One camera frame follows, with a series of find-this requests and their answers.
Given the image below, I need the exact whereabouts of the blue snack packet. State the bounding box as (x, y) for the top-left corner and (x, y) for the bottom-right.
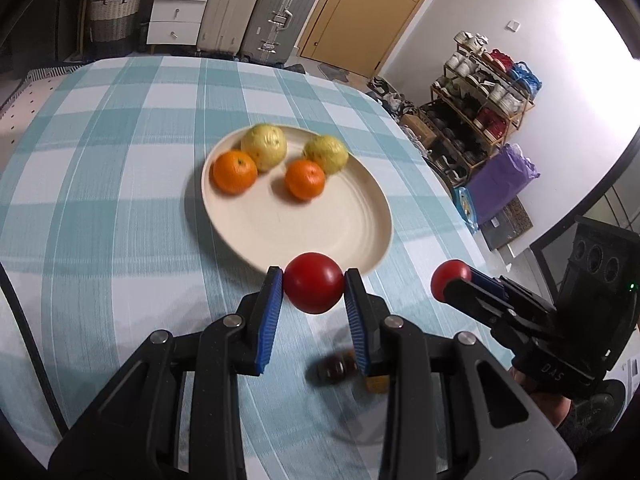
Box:
(454, 186), (480, 233)

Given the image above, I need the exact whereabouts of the brown door mat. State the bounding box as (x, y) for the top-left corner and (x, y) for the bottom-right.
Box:
(480, 197), (533, 251)

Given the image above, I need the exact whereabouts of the cream round plate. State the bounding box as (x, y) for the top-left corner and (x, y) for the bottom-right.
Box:
(201, 125), (393, 276)

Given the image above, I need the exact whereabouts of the wooden door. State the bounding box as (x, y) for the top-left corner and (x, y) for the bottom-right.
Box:
(299, 0), (451, 78)

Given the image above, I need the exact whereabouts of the brown cardboard box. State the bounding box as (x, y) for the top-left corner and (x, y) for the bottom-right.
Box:
(400, 112), (436, 146)

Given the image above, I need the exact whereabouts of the cream suitcase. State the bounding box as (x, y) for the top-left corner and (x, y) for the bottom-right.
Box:
(197, 0), (271, 57)

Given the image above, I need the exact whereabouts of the wooden shoe rack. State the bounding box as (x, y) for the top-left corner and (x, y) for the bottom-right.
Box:
(430, 30), (543, 188)

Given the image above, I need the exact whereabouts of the dark purple plum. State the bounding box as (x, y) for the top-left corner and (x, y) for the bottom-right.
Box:
(306, 351), (358, 386)

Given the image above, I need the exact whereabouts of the white drawer desk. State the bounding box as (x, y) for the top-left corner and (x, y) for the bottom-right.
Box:
(72, 0), (216, 53)

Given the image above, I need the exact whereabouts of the yellow-green guava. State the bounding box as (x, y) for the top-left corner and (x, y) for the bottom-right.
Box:
(303, 134), (349, 176)
(241, 123), (288, 172)

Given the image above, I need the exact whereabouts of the orange mandarin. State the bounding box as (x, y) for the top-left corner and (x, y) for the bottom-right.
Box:
(212, 150), (259, 196)
(285, 159), (326, 201)

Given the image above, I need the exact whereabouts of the scattered shoes pile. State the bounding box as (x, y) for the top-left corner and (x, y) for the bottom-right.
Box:
(367, 76), (431, 153)

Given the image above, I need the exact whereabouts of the dotted floor rug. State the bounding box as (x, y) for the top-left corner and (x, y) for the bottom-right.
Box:
(0, 62), (81, 121)

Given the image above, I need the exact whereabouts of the silver suitcase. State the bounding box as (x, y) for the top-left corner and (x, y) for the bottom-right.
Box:
(239, 0), (322, 66)

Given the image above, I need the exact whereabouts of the woven laundry basket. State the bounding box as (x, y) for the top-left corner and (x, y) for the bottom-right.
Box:
(89, 0), (142, 43)

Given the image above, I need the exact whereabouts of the purple bag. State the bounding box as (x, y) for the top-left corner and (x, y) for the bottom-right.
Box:
(465, 142), (541, 226)

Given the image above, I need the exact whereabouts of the grey floor mat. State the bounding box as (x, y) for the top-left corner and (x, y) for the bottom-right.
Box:
(317, 63), (351, 82)

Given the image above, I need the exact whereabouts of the person's right forearm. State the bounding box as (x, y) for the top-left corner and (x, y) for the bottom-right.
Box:
(510, 367), (573, 428)

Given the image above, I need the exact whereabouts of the large red tomato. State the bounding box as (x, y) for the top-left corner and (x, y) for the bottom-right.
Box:
(283, 252), (347, 316)

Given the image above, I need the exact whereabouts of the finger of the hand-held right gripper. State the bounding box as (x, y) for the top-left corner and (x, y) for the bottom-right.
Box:
(470, 267), (556, 313)
(444, 277), (521, 331)

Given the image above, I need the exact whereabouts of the black cable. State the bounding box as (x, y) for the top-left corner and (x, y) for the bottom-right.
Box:
(0, 260), (68, 436)

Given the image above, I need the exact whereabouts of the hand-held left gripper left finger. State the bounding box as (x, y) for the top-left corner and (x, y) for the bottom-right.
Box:
(47, 266), (286, 480)

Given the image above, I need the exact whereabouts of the small red tomato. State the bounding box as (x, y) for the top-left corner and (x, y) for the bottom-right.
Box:
(430, 259), (472, 303)

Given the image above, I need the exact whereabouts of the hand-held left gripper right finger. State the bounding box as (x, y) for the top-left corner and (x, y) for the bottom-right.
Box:
(344, 268), (576, 480)

